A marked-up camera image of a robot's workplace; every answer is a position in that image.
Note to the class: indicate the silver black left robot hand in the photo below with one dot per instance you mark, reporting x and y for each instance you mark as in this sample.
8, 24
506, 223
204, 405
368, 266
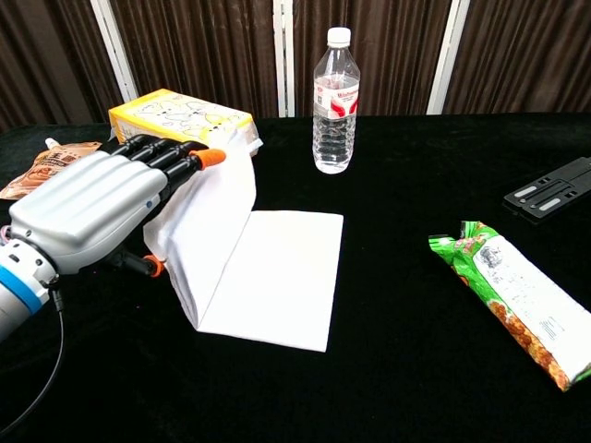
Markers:
92, 207

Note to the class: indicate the white book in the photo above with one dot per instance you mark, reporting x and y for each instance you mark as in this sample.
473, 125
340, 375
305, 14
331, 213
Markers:
258, 277

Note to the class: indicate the white blue left robot arm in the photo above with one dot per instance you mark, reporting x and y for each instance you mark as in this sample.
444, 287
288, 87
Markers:
18, 286

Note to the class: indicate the brown spouted drink pouch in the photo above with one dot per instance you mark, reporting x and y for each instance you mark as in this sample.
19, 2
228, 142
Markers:
44, 168

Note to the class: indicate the yellow tissue pack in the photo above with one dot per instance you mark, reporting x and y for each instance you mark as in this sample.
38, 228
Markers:
184, 113

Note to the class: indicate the brown pleated curtain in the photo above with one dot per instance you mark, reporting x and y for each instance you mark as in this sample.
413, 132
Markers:
208, 51

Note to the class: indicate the clear plastic water bottle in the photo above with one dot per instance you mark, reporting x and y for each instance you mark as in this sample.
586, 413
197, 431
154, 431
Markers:
335, 129

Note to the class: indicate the black velvet tablecloth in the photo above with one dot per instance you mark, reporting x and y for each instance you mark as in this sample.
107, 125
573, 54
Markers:
295, 392

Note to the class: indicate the green white snack bag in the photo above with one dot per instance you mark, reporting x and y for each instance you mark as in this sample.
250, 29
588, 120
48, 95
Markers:
522, 295

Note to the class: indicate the white screen frame post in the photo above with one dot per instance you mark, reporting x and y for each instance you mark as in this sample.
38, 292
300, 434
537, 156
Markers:
114, 48
447, 57
284, 57

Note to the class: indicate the black plastic bracket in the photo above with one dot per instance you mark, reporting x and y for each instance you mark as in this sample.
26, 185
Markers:
551, 189

